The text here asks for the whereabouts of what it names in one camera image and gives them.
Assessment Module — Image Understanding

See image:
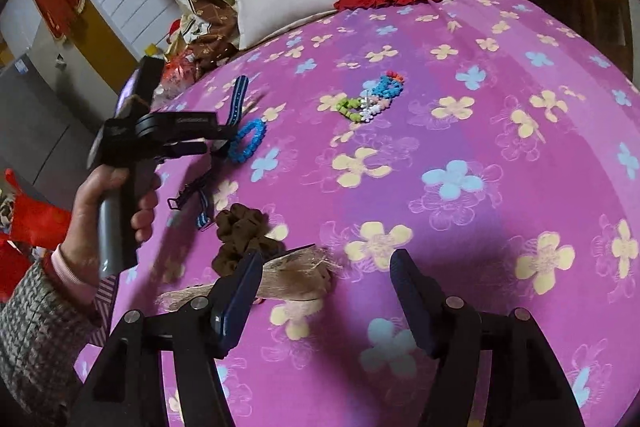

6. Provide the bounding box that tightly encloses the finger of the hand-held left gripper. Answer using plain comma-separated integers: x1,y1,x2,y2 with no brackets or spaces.
170,111,237,142
160,141,226,160

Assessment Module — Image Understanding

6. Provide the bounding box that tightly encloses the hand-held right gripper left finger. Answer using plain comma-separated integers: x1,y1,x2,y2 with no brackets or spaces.
67,249,266,427

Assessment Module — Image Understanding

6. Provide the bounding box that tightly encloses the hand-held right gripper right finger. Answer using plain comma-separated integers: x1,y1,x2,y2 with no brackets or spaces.
389,249,586,427

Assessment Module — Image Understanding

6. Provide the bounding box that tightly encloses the striped strap wristwatch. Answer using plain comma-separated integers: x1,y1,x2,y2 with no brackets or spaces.
167,76,251,230

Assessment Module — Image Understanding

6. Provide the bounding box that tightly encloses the brown hair bow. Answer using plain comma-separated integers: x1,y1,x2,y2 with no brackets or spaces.
157,244,332,314

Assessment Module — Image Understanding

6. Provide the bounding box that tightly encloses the person's left forearm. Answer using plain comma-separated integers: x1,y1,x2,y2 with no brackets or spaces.
0,244,108,427

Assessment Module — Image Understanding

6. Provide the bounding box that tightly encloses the person's left hand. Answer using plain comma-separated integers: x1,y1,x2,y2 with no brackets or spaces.
62,167,163,269

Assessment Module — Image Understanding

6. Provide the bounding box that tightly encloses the clear plastic bag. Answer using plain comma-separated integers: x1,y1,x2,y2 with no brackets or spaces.
160,52,201,100

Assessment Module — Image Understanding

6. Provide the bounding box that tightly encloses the brown scrunchie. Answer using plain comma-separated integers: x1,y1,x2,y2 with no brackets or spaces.
211,203,286,275

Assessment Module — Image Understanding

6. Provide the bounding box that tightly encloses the red white plush toy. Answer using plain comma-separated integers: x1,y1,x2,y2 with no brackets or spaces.
167,18,185,55

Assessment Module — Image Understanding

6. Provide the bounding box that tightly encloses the grey cabinet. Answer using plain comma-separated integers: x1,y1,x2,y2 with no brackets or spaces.
0,52,151,202

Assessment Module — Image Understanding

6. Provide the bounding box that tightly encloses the brown patterned blanket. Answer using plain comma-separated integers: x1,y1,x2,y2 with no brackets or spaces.
119,0,241,68

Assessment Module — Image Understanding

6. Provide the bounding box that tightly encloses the red cloth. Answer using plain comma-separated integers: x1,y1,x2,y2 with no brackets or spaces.
0,169,73,303

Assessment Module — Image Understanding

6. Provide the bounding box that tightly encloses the purple floral bedsheet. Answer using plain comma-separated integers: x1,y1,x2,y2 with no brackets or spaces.
75,0,640,427

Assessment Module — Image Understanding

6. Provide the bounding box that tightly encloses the blue bead bracelet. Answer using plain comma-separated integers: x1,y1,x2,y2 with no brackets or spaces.
227,118,267,164

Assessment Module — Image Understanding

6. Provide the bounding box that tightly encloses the multicolour flower bead bracelet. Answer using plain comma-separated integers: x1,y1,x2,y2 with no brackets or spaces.
335,69,406,124

